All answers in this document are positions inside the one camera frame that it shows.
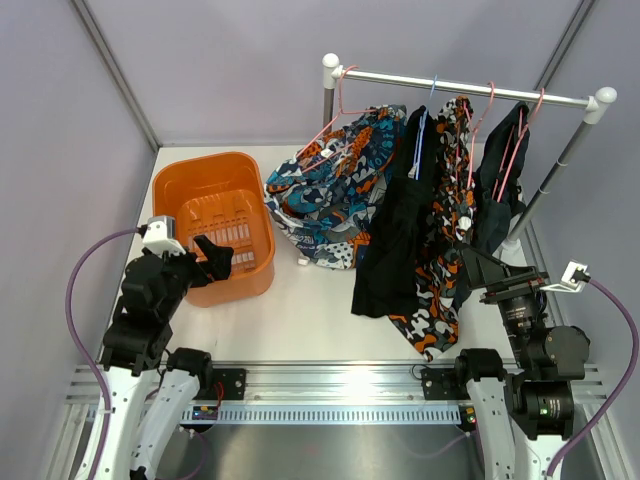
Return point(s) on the dark navy shorts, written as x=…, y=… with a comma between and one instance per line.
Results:
x=493, y=219

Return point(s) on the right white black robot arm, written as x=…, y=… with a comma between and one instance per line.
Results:
x=525, y=419

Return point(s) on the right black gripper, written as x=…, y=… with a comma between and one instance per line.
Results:
x=503, y=281

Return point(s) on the white slotted cable duct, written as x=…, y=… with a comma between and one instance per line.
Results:
x=322, y=415

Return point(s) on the pink hanger under camouflage shorts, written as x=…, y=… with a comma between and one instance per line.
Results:
x=474, y=129

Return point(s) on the orange grey camouflage shorts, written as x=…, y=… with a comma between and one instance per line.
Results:
x=433, y=327

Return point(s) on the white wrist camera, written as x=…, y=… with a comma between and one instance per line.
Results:
x=160, y=236
x=573, y=280

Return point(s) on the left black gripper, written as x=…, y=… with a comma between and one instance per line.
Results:
x=217, y=266

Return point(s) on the black shorts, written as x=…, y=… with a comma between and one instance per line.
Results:
x=385, y=279

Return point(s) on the pink hanger under navy shorts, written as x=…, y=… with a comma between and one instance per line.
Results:
x=523, y=128

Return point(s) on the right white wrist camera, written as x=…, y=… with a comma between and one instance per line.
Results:
x=573, y=280

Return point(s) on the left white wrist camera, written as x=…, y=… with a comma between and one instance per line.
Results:
x=160, y=236

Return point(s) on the silver clothes rack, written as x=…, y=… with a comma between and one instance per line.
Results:
x=594, y=108

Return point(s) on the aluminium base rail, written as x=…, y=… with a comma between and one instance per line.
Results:
x=317, y=383

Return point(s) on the orange plastic laundry basket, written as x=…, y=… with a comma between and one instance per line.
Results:
x=220, y=196

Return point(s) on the pink wire hanger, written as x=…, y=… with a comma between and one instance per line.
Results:
x=327, y=127

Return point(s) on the blue orange patterned shorts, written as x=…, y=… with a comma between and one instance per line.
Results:
x=324, y=199

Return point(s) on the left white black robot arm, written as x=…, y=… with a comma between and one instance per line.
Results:
x=142, y=395

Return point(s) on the blue wire hanger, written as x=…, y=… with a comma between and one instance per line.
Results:
x=415, y=171

